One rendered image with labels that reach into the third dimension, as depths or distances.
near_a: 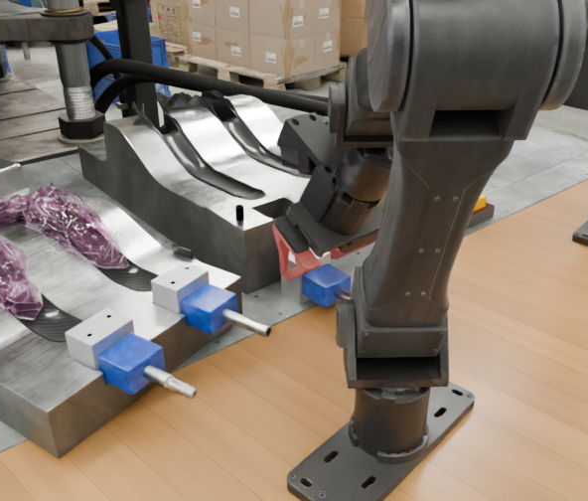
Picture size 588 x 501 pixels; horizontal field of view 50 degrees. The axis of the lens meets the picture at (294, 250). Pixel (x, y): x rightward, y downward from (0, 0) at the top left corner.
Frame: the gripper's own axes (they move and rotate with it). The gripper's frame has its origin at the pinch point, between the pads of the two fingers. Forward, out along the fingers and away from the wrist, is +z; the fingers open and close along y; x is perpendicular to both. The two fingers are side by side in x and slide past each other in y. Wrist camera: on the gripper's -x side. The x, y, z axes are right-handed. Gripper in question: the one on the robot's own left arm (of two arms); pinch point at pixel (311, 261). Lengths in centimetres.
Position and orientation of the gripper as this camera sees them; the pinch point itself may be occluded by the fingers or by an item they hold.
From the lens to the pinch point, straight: 75.2
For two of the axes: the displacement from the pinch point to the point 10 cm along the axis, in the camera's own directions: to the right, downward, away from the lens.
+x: 5.6, 7.5, -3.4
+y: -7.6, 3.1, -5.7
